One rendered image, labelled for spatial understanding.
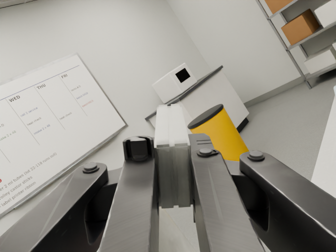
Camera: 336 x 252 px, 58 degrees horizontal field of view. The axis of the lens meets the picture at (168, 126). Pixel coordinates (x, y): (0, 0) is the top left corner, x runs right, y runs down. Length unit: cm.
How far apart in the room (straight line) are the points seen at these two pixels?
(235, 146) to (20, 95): 222
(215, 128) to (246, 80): 254
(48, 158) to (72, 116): 56
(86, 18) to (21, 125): 176
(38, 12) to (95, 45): 76
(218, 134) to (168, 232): 267
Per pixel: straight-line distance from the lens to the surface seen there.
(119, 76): 413
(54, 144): 339
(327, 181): 68
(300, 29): 431
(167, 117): 16
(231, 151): 291
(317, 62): 445
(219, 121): 284
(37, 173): 327
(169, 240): 19
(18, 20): 396
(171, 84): 393
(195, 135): 15
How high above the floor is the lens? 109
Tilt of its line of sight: 6 degrees down
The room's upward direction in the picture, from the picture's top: 34 degrees counter-clockwise
